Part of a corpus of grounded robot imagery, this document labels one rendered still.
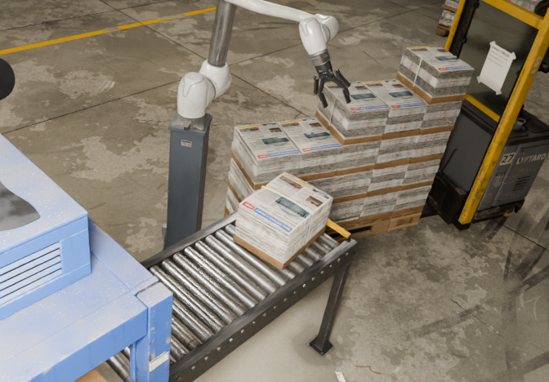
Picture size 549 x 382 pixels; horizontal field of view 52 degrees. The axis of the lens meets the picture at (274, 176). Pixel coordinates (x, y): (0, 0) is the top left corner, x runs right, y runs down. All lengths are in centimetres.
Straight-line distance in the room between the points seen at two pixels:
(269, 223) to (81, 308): 124
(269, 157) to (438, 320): 148
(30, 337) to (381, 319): 259
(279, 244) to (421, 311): 151
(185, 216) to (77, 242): 211
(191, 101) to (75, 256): 175
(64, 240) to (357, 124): 240
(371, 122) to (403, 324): 125
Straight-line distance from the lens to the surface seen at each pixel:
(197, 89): 302
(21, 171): 149
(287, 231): 245
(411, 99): 372
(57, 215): 135
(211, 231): 274
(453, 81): 378
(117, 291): 145
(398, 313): 372
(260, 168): 327
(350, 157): 359
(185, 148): 317
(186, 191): 334
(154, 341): 152
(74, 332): 137
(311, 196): 267
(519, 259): 454
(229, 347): 238
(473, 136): 446
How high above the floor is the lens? 261
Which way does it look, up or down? 35 degrees down
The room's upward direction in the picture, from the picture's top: 10 degrees clockwise
